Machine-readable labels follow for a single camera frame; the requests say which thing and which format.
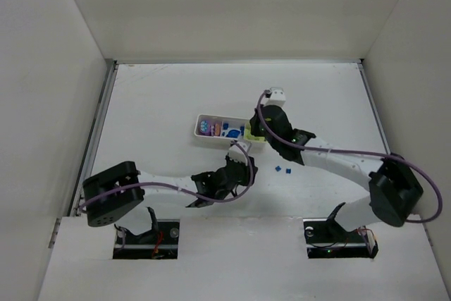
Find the light green lego slide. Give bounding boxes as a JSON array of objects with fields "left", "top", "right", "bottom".
[{"left": 243, "top": 122, "right": 266, "bottom": 143}]

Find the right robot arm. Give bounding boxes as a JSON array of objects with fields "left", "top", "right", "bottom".
[{"left": 249, "top": 105, "right": 424, "bottom": 232}]

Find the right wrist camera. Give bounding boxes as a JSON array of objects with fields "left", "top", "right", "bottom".
[{"left": 264, "top": 87, "right": 286, "bottom": 108}]

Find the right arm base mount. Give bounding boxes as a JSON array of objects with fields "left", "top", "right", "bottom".
[{"left": 303, "top": 202, "right": 379, "bottom": 259}]

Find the purple flower lego block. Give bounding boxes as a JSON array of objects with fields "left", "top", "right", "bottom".
[{"left": 198, "top": 119, "right": 215, "bottom": 137}]

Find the white three-compartment tray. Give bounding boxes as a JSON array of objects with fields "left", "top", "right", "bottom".
[{"left": 194, "top": 114, "right": 267, "bottom": 149}]

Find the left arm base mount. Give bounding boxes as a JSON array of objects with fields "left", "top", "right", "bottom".
[{"left": 113, "top": 207, "right": 180, "bottom": 260}]

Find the blue lego cluster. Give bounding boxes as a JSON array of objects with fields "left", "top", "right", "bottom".
[{"left": 226, "top": 130, "right": 241, "bottom": 139}]

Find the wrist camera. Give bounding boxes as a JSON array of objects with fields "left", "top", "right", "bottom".
[
  {"left": 228, "top": 141, "right": 251, "bottom": 166},
  {"left": 264, "top": 87, "right": 286, "bottom": 108}
]

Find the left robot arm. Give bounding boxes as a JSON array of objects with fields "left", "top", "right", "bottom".
[{"left": 78, "top": 156, "right": 258, "bottom": 235}]

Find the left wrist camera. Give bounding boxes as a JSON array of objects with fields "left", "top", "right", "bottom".
[{"left": 228, "top": 141, "right": 251, "bottom": 166}]

